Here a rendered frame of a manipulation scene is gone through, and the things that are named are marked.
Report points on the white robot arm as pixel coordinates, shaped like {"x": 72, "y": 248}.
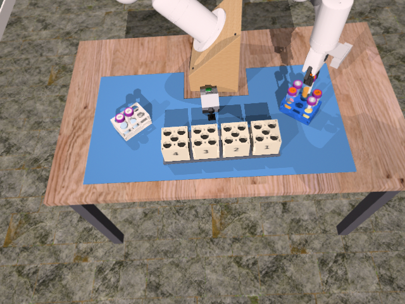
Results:
{"x": 199, "y": 22}

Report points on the blue tube rack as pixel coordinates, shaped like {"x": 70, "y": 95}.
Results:
{"x": 297, "y": 109}

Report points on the beige bucket adapter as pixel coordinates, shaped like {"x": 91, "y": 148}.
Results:
{"x": 175, "y": 143}
{"x": 235, "y": 139}
{"x": 204, "y": 140}
{"x": 265, "y": 137}

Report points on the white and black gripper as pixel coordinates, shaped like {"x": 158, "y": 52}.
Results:
{"x": 313, "y": 63}

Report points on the cream tube rack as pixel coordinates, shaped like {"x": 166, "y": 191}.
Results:
{"x": 142, "y": 118}

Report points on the blue bench mat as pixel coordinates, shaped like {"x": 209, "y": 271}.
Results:
{"x": 318, "y": 148}

